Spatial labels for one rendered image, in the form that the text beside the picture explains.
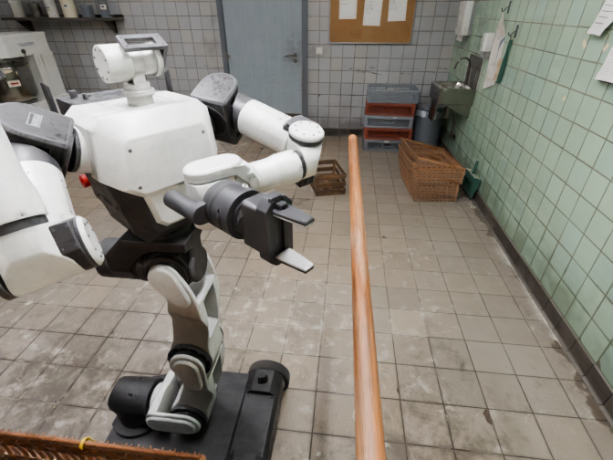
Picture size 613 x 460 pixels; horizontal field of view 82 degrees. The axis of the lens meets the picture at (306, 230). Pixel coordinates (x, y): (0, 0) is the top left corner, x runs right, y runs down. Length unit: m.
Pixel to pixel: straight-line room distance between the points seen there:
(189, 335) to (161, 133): 0.63
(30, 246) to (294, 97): 4.80
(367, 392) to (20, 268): 0.45
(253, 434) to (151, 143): 1.16
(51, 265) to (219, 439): 1.17
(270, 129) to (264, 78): 4.39
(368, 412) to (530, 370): 1.87
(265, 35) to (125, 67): 4.42
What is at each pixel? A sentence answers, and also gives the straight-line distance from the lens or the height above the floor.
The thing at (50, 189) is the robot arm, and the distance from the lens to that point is 0.68.
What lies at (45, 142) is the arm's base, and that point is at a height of 1.38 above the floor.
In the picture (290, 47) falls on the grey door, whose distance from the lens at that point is 5.12.
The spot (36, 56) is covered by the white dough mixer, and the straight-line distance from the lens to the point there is 5.89.
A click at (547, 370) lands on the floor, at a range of 2.30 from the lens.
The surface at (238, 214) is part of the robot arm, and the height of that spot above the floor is 1.29.
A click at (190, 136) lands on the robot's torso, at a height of 1.34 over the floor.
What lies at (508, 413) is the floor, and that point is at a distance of 2.04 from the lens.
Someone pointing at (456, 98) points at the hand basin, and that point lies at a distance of 4.12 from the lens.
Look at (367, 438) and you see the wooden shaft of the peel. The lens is 0.42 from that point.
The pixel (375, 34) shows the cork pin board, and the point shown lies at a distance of 5.07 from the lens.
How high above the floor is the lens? 1.57
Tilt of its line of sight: 32 degrees down
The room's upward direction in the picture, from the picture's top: straight up
